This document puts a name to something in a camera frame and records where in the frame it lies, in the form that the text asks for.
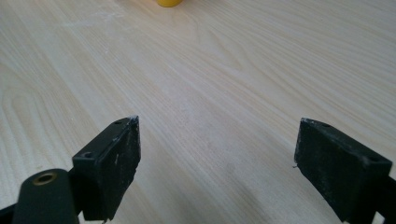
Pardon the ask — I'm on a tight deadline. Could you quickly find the yellow round object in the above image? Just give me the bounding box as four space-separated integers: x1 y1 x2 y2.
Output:
155 0 184 8

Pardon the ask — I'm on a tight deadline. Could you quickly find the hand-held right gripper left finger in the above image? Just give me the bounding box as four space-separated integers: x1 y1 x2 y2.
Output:
71 115 142 222

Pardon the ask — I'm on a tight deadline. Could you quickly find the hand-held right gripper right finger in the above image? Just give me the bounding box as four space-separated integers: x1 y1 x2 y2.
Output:
293 117 394 224

